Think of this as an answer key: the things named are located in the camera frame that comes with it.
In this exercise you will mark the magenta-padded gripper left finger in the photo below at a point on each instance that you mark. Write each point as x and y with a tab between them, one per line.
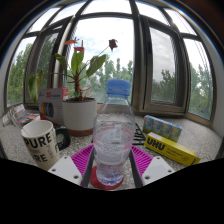
66	169

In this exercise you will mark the colourful flat card pack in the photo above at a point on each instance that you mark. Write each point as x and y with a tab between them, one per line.
30	118

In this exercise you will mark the yellow glue box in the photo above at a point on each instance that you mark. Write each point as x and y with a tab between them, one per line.
170	148

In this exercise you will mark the white box with coloured rings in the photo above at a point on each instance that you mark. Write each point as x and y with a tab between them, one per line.
50	106

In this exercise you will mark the red-flowered plant in white pot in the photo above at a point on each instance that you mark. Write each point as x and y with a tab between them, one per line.
79	116

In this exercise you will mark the clear plastic package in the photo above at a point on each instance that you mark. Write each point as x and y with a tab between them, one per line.
11	113

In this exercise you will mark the cream mug with black lettering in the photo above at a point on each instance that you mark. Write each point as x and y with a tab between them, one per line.
38	143

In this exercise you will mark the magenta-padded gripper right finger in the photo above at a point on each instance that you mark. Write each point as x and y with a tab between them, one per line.
157	169

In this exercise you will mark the clear blue-capped water bottle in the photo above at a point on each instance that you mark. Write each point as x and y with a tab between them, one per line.
113	133

